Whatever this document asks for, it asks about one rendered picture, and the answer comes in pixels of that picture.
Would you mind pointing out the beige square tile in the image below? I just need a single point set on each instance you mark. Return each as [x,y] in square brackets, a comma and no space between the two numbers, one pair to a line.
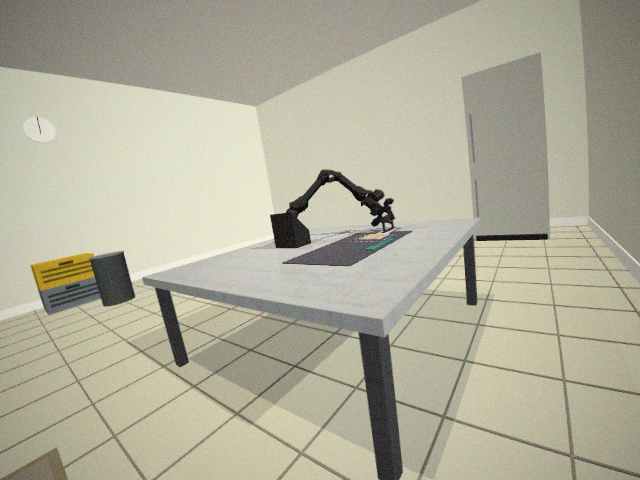
[374,237]

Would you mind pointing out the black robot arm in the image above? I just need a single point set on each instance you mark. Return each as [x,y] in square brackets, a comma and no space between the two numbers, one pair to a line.
[301,203]

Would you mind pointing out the dark grey flat mat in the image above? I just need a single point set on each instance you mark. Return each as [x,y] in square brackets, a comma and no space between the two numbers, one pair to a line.
[343,252]

